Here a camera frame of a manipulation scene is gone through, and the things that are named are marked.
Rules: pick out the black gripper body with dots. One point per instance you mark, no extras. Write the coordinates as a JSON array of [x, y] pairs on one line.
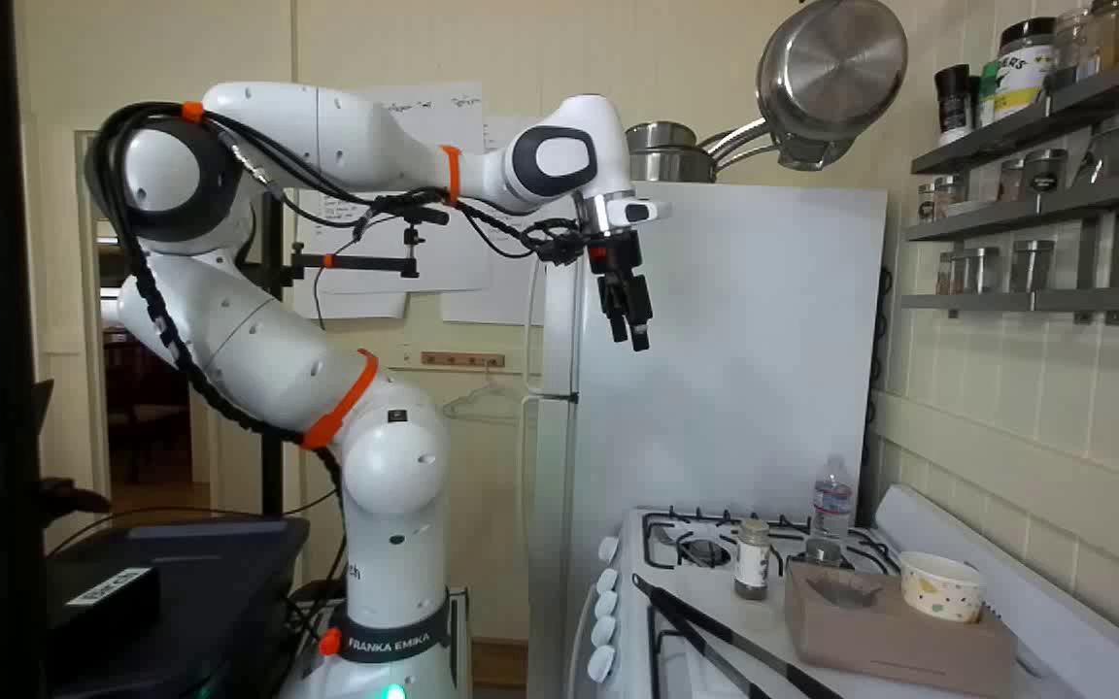
[[615, 258]]

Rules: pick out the speckled paper cup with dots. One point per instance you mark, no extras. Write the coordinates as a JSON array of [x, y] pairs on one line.
[[941, 587]]

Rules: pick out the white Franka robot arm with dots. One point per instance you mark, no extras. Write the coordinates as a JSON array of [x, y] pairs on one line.
[[391, 518]]

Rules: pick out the white gas stove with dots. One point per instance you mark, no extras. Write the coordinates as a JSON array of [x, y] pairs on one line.
[[1066, 606]]

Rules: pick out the white refrigerator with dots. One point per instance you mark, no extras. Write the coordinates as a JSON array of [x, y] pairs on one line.
[[738, 361]]

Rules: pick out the stacked steel pots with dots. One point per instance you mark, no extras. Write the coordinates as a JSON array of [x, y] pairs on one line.
[[660, 149]]

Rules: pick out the handwritten paper sheet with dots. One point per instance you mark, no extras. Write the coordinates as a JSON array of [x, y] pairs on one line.
[[366, 294]]

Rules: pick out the clear plastic water bottle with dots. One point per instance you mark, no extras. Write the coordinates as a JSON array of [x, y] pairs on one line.
[[833, 499]]

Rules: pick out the small labelled spice bottle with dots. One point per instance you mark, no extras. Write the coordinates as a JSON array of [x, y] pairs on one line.
[[750, 563]]

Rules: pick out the hanging steel pot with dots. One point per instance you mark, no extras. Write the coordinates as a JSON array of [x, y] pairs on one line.
[[833, 64]]

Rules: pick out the white tray board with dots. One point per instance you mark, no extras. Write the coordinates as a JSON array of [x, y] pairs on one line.
[[729, 622]]

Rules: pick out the small metal lid spice jar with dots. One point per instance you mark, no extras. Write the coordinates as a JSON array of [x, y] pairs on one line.
[[938, 196], [954, 269], [1030, 266]]

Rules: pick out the dark spice jar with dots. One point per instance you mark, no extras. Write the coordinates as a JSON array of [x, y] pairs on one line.
[[954, 104]]

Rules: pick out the green lid spice jar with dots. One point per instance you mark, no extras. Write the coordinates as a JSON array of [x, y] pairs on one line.
[[988, 96]]

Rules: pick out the metal spice rack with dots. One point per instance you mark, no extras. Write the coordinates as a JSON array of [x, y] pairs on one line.
[[1040, 206]]

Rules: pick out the white label black lid jar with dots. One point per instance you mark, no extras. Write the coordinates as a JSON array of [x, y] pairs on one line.
[[1026, 70]]

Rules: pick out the black equipment case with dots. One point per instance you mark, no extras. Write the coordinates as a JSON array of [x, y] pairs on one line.
[[210, 606]]

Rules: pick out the clear glass jar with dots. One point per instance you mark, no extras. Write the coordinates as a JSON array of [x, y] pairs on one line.
[[1109, 40]]

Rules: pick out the black box white label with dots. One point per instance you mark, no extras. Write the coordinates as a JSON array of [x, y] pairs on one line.
[[98, 605]]

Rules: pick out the small wall label strip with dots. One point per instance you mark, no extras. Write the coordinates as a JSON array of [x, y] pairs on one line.
[[465, 359]]

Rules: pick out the black camera stand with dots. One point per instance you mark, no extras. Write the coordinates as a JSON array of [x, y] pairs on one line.
[[366, 263]]

